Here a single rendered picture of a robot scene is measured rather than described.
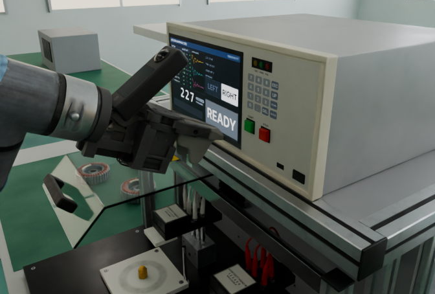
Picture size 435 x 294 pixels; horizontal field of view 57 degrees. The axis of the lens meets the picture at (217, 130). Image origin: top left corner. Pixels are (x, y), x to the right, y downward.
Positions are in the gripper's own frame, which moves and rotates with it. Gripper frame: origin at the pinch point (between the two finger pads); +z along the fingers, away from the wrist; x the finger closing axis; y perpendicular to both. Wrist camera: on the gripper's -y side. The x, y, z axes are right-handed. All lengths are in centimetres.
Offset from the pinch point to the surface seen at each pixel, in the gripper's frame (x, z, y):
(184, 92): -22.2, 5.9, -2.4
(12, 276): -41, -9, 53
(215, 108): -10.4, 6.0, -2.2
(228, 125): -6.0, 6.8, -0.4
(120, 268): -25.7, 8.3, 40.9
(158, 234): -20.1, 11.0, 28.8
